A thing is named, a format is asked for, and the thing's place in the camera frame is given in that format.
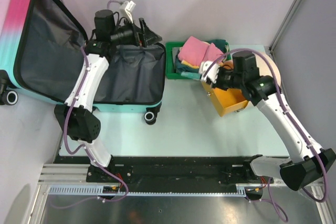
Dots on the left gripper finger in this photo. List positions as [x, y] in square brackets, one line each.
[150, 38]
[144, 29]

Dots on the green plastic tray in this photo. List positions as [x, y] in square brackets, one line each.
[171, 48]

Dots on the teal tube bottle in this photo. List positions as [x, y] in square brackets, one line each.
[191, 75]

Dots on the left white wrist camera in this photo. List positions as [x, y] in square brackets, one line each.
[126, 8]

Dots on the yellow towel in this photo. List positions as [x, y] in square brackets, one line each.
[189, 65]

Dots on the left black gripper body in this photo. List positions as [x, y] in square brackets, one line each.
[126, 34]

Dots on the pink cloth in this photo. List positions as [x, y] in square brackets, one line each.
[195, 51]

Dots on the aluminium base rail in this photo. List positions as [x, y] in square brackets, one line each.
[177, 176]

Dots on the pink and teal kids suitcase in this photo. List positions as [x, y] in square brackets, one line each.
[41, 56]

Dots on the dark green shorts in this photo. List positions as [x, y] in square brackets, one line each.
[180, 67]

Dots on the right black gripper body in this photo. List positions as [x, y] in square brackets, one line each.
[227, 78]

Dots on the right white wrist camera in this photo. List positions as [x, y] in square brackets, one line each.
[209, 71]

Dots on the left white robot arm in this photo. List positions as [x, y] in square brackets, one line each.
[81, 128]

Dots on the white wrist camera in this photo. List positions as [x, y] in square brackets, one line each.
[126, 8]
[209, 71]

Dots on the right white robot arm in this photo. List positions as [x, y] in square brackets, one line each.
[283, 129]

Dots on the white cylinder with orange-yellow face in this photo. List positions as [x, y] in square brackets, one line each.
[232, 100]

